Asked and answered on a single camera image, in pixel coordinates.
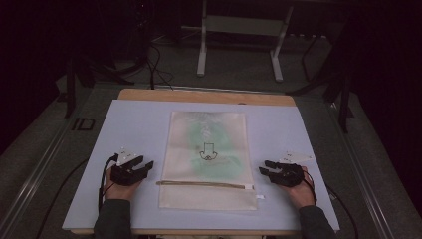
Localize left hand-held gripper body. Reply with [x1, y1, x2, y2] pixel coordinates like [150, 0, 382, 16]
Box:
[109, 146, 147, 187]

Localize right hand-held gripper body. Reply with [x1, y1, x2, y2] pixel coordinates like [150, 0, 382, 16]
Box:
[269, 151, 315, 188]

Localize white mesh zipper bag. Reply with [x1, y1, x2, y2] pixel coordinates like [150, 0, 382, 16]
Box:
[157, 111, 266, 212]

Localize person's left hand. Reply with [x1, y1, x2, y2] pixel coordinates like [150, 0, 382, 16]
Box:
[104, 168, 143, 202]

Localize person's right hand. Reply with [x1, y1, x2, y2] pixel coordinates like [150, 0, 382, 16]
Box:
[282, 165, 317, 210]

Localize pale blue table mat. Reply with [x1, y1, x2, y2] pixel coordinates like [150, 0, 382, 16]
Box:
[62, 99, 340, 232]

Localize black metal stand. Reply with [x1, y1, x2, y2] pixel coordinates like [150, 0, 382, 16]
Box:
[63, 0, 154, 120]
[286, 18, 355, 134]

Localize white metal stand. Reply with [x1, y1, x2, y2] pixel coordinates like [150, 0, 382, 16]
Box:
[180, 0, 296, 84]

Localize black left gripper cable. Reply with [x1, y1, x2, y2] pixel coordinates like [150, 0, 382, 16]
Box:
[98, 152, 119, 213]

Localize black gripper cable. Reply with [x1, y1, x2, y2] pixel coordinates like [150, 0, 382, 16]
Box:
[302, 168, 360, 239]
[98, 152, 119, 213]

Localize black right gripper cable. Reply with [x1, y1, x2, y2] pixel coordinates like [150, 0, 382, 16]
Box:
[302, 168, 360, 239]

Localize black floor bracket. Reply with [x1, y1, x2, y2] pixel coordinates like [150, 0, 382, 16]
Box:
[71, 117, 97, 131]

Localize metal floor rail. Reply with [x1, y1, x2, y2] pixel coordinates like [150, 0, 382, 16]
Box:
[0, 109, 98, 239]
[326, 101, 397, 239]

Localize black floor cables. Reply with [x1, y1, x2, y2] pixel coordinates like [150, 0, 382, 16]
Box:
[144, 41, 176, 92]

